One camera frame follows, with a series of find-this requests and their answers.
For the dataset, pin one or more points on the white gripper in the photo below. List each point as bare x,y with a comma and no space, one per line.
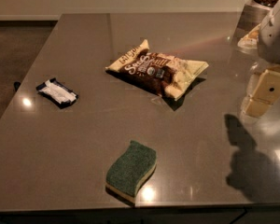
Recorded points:
275,37

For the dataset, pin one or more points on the brown chip bag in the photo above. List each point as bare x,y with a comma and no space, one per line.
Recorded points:
161,74

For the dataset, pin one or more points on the green and yellow sponge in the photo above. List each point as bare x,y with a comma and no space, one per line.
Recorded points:
131,170

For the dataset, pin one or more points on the jar of brown snacks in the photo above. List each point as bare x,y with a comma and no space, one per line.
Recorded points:
253,13

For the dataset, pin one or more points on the small black object at table edge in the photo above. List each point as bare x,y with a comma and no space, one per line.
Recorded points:
16,85

